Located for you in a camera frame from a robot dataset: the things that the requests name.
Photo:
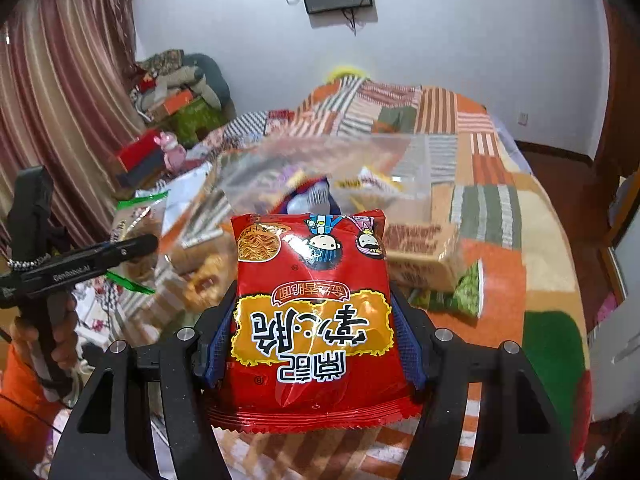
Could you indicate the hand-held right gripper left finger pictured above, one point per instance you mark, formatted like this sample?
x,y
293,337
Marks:
x,y
223,332

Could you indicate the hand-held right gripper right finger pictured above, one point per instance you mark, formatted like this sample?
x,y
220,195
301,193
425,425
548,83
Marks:
x,y
407,340

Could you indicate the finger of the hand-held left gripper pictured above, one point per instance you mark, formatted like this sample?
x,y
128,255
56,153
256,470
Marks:
x,y
135,247

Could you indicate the red noodle snack packet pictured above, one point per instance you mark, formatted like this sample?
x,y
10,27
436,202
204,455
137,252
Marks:
x,y
310,310

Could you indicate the clear plastic container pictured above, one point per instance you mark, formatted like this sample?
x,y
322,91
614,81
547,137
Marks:
x,y
300,160

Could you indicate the person's left forearm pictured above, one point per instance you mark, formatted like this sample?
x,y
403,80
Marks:
x,y
20,400

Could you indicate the person's left hand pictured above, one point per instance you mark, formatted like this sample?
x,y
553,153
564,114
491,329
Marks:
x,y
62,332

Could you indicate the clear bag with green seal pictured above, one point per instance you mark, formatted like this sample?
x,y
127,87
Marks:
x,y
135,225

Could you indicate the clear bag of brown biscuits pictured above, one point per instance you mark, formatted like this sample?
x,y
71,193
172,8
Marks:
x,y
200,272

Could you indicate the green snack packet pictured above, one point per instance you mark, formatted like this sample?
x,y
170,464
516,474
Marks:
x,y
462,292

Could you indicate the white plastic bag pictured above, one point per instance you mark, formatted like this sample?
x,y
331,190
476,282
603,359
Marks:
x,y
187,192

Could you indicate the brown snack packet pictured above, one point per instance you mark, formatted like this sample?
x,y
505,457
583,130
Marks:
x,y
425,255

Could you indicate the red box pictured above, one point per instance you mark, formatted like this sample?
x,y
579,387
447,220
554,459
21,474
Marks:
x,y
140,157

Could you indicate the pink plush toy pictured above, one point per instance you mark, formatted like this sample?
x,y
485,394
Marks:
x,y
172,152

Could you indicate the striped curtain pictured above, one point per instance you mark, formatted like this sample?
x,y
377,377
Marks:
x,y
60,85

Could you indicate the orange box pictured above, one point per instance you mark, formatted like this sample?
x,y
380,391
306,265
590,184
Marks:
x,y
177,102

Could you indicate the blue and white snack packet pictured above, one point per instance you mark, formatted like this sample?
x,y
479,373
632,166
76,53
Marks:
x,y
310,200

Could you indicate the patchwork blanket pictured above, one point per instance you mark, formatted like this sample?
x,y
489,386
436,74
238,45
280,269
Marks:
x,y
500,210

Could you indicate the yellow and white snack packet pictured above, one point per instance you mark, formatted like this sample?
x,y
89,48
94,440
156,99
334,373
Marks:
x,y
370,182

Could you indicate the pile of clothes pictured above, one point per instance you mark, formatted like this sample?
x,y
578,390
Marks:
x,y
165,67

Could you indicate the yellow object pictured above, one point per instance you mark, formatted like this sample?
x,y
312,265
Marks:
x,y
345,71

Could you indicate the wooden door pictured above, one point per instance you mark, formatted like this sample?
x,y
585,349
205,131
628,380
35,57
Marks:
x,y
620,85

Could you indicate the white wardrobe with wooden frame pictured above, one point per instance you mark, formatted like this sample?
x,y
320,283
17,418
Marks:
x,y
615,350

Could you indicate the wall socket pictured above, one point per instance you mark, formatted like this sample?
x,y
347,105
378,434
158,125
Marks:
x,y
522,119

